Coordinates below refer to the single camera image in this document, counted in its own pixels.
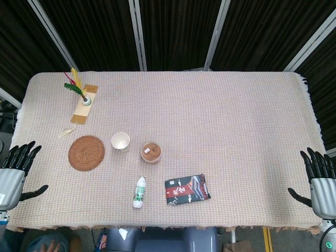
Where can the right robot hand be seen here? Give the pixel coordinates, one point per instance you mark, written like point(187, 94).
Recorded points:
point(322, 187)

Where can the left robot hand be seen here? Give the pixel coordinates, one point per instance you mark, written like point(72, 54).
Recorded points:
point(10, 176)

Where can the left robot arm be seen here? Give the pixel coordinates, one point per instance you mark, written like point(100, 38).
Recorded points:
point(3, 215)

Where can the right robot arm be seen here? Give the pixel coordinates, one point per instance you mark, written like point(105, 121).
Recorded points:
point(328, 233)

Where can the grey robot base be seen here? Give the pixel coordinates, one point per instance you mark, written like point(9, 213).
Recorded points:
point(162, 240)

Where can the round woven rattan coaster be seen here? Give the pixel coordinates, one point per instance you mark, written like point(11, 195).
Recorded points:
point(86, 153)

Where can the white paper cup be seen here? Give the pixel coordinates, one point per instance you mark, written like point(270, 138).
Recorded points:
point(120, 141)

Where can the beige woven tablecloth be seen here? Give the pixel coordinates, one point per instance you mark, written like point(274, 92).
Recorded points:
point(210, 118)

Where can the person in blue jeans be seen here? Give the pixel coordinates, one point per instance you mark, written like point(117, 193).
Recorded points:
point(46, 242)

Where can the tan bookmark with tassel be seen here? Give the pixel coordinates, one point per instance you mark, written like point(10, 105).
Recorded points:
point(83, 106)

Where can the colourful feather shuttlecock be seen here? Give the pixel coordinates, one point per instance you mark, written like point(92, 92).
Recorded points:
point(77, 86)

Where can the white bottle with green label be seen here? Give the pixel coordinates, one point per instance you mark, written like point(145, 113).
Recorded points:
point(139, 193)

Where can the black red printed packet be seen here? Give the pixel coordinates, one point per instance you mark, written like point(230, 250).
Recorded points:
point(187, 189)

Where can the small brown lidded jar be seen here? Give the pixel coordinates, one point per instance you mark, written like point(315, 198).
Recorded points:
point(151, 152)

